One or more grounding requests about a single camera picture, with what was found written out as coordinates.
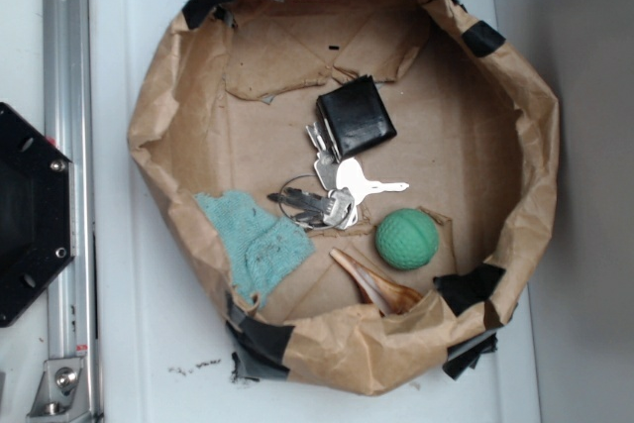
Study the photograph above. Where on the black box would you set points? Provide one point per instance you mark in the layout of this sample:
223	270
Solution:
355	117

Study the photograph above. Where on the silver key bunch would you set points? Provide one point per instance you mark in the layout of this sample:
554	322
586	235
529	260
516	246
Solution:
336	209

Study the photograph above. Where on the white key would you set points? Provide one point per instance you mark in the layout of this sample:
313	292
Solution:
350	175

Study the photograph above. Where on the teal cloth rag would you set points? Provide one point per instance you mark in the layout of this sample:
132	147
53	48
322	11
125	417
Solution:
263	249

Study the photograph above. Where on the green dimpled ball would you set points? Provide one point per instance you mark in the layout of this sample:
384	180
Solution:
407	239

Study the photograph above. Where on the white tray board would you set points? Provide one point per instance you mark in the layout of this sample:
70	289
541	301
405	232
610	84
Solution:
166	355

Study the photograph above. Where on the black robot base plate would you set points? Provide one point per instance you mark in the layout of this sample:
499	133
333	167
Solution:
36	243

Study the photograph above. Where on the aluminium frame rail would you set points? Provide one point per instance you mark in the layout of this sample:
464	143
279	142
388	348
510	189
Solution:
72	297

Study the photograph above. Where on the metal corner bracket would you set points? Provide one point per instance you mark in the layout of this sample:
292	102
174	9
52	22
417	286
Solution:
62	395

